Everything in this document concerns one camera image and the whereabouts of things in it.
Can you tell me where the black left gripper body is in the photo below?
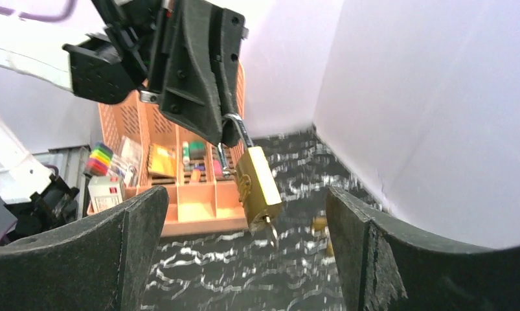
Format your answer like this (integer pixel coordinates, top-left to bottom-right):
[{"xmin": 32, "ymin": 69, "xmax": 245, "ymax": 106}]
[{"xmin": 63, "ymin": 1, "xmax": 187, "ymax": 106}]

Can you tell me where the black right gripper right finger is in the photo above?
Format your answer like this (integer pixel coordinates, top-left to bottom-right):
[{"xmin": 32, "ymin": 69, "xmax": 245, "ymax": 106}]
[{"xmin": 326, "ymin": 187, "xmax": 520, "ymax": 310}]

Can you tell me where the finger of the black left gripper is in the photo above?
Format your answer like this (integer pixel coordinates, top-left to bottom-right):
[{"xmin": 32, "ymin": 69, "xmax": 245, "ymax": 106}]
[
  {"xmin": 208, "ymin": 8, "xmax": 244, "ymax": 147},
  {"xmin": 159, "ymin": 1, "xmax": 225, "ymax": 144}
]

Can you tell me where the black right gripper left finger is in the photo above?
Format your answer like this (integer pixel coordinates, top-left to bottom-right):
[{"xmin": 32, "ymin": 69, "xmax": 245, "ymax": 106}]
[{"xmin": 0, "ymin": 186, "xmax": 169, "ymax": 310}]

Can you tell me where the small brass padlock shackle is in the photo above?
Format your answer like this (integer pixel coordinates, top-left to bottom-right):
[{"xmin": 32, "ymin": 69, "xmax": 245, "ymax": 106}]
[{"xmin": 217, "ymin": 113, "xmax": 282, "ymax": 249}]

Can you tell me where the orange plastic desk organizer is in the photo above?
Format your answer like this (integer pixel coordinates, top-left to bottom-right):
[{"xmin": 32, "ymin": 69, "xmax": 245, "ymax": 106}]
[{"xmin": 85, "ymin": 60, "xmax": 250, "ymax": 238}]

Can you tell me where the white red small box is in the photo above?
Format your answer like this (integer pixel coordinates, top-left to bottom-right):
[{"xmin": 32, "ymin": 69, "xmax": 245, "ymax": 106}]
[{"xmin": 88, "ymin": 176, "xmax": 125, "ymax": 213}]

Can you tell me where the colourful marker set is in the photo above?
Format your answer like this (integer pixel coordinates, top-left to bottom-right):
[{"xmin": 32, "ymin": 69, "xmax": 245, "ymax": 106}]
[{"xmin": 84, "ymin": 142, "xmax": 138, "ymax": 187}]

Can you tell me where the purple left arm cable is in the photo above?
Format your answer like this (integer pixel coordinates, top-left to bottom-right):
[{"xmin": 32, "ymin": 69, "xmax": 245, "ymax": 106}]
[{"xmin": 0, "ymin": 0, "xmax": 78, "ymax": 23}]

